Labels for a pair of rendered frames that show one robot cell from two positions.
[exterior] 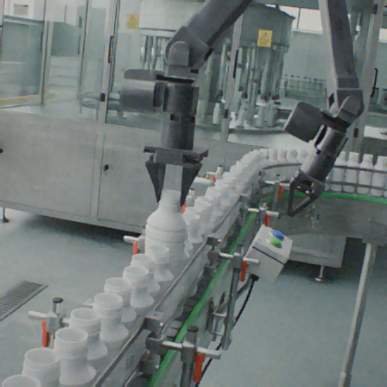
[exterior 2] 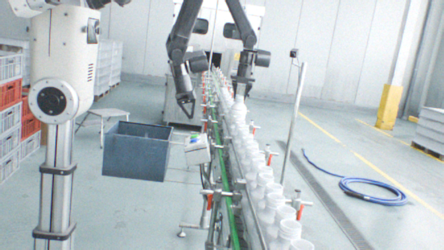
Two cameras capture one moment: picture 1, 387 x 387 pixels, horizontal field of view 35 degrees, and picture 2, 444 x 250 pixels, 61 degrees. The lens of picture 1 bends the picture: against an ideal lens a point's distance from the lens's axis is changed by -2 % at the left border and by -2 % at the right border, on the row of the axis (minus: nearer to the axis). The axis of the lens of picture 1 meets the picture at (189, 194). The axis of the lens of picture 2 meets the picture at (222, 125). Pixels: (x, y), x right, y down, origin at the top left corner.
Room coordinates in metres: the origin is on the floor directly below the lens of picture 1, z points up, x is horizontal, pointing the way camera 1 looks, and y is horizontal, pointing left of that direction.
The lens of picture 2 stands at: (2.57, -0.48, 1.44)
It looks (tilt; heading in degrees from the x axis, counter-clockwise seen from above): 12 degrees down; 163
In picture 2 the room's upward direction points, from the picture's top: 8 degrees clockwise
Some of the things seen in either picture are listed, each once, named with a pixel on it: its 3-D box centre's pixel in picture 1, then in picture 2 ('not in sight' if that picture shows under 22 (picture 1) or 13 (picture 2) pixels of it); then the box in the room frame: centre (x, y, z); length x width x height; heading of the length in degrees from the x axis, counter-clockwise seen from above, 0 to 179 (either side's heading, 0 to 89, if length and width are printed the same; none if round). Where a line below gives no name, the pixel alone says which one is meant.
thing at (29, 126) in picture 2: not in sight; (11, 123); (-1.73, -1.49, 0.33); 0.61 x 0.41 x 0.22; 171
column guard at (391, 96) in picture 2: not in sight; (388, 106); (-5.34, 6.04, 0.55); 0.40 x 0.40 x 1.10; 78
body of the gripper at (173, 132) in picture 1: (177, 136); (244, 72); (1.04, 0.03, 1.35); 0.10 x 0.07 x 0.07; 78
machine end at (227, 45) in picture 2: not in sight; (209, 66); (-4.06, 1.08, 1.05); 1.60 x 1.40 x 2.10; 168
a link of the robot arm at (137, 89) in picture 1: (159, 77); (257, 51); (1.05, 0.07, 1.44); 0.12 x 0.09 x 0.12; 79
